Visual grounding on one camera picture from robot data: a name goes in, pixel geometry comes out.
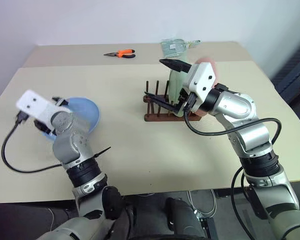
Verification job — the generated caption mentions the black cable tie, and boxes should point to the black cable tie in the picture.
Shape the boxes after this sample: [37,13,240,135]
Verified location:
[92,146,112,159]

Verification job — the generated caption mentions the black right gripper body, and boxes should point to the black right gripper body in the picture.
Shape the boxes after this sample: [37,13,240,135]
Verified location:
[177,87,198,115]

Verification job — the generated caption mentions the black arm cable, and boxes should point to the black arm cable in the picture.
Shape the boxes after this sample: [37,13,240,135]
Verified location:
[182,94,283,240]
[0,112,66,174]

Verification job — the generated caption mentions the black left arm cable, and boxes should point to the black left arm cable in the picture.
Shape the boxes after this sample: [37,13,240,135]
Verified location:
[0,112,66,174]

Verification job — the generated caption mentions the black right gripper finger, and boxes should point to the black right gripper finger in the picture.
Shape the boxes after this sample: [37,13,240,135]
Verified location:
[143,91,185,116]
[159,58,193,74]

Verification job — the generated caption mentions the light blue bowl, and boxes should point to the light blue bowl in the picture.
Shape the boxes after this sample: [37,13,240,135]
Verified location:
[41,96,102,144]

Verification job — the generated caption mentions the green plate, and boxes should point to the green plate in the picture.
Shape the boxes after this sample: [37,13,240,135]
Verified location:
[166,43,191,118]

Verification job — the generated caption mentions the pink plate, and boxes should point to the pink plate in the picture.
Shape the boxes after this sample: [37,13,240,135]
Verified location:
[193,56,220,118]

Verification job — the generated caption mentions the orange handled pliers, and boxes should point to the orange handled pliers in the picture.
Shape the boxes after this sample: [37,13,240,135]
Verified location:
[103,48,137,59]

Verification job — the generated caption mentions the clear plastic hardware bag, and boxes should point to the clear plastic hardware bag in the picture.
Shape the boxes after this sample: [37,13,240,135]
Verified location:
[160,38,202,58]

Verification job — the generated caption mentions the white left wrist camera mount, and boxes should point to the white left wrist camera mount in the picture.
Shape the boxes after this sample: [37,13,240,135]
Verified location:
[16,89,70,122]

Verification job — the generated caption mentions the wooden dish rack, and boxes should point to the wooden dish rack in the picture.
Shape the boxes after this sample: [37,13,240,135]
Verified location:
[142,79,202,123]

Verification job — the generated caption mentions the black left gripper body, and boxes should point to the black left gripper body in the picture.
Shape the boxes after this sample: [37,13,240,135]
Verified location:
[33,96,69,136]

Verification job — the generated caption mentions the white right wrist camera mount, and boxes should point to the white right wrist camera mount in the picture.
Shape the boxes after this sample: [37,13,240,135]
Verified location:
[186,61,216,113]

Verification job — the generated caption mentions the white cable loop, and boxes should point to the white cable loop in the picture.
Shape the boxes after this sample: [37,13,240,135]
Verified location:
[187,189,217,217]

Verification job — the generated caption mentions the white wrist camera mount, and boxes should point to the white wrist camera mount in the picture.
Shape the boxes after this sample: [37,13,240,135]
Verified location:
[186,61,216,113]
[16,89,70,122]

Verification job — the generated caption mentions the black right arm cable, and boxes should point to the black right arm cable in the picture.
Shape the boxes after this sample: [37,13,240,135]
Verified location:
[182,94,283,240]

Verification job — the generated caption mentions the dark rounded shape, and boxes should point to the dark rounded shape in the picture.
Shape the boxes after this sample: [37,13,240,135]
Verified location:
[164,197,198,237]
[101,186,122,221]

